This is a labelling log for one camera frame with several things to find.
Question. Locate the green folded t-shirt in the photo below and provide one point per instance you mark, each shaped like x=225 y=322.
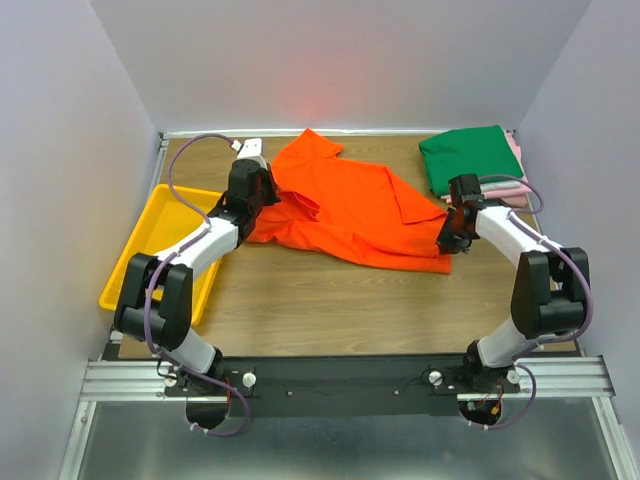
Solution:
x=438 y=155

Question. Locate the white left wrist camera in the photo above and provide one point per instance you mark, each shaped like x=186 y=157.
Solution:
x=251 y=149

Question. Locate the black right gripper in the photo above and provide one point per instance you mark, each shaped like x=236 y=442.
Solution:
x=447 y=245

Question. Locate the orange t-shirt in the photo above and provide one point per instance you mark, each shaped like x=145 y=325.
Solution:
x=359 y=212

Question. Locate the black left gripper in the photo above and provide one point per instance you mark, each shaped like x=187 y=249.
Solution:
x=266 y=176

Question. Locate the pink folded t-shirt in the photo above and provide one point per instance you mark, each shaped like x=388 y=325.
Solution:
x=491 y=152

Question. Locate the light grey folded t-shirt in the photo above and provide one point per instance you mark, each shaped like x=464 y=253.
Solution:
x=503 y=188

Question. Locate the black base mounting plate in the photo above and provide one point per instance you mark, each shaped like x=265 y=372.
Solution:
x=347 y=386

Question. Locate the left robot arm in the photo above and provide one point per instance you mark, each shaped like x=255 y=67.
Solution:
x=155 y=301

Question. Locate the yellow plastic tray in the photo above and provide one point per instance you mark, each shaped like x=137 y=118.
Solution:
x=163 y=222

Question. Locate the pale pink bottom t-shirt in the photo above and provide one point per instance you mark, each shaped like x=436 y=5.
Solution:
x=518 y=202

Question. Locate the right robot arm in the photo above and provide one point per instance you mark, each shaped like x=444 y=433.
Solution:
x=551 y=299

